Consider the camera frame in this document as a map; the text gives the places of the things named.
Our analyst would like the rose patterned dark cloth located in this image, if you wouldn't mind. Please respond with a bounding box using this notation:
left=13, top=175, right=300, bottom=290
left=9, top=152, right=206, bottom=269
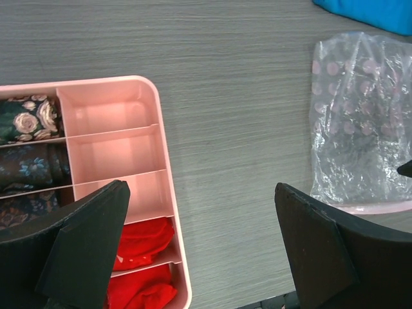
left=1, top=95, right=64, bottom=145

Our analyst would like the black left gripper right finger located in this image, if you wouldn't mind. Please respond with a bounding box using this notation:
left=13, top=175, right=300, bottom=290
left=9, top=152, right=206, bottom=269
left=274, top=183, right=411, bottom=308

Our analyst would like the clear pink-dotted zip bag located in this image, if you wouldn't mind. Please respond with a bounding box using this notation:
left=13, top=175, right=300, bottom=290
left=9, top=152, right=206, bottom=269
left=309, top=32, right=411, bottom=214

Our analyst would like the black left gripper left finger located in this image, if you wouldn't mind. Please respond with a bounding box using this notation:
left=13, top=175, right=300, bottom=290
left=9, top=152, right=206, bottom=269
left=1, top=180, right=131, bottom=308

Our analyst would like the pink plastic divided organizer tray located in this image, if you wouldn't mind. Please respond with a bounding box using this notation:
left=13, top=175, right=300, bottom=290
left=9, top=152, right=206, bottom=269
left=1, top=76, right=192, bottom=308

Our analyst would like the upper red folded cloth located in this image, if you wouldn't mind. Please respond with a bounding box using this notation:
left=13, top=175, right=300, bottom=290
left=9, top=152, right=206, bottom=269
left=113, top=217, right=174, bottom=272

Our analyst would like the lower red folded cloth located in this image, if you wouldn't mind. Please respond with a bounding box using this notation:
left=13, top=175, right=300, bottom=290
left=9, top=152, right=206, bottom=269
left=108, top=265, right=177, bottom=309

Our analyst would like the red folded cloth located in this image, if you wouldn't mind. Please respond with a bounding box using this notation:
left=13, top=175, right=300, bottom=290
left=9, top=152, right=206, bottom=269
left=108, top=265, right=177, bottom=309
left=113, top=217, right=174, bottom=272

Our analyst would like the brown flower patterned dark cloth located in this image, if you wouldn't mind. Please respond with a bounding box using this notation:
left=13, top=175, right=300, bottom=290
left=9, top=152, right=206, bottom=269
left=1, top=191, right=60, bottom=230

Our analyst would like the blue flower patterned dark cloth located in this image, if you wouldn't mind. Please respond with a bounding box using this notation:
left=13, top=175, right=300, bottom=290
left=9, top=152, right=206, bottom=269
left=1, top=143, right=71, bottom=195

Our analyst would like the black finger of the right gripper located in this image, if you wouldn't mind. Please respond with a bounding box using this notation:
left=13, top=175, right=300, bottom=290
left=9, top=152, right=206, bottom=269
left=397, top=160, right=412, bottom=178

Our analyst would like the blue folded cloth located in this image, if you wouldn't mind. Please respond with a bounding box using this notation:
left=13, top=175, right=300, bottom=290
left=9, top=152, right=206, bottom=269
left=313, top=0, right=411, bottom=36

